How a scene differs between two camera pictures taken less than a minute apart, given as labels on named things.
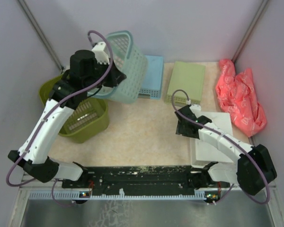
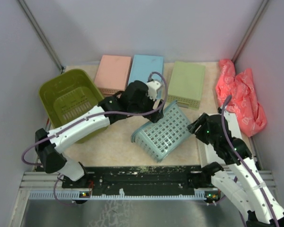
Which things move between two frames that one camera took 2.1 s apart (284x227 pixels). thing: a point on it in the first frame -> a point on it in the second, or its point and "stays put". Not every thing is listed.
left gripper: (116, 76) -> (155, 117)
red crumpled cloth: (237, 99) stays put
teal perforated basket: (130, 57) -> (159, 140)
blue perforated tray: (152, 88) stays put
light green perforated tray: (187, 83) stays put
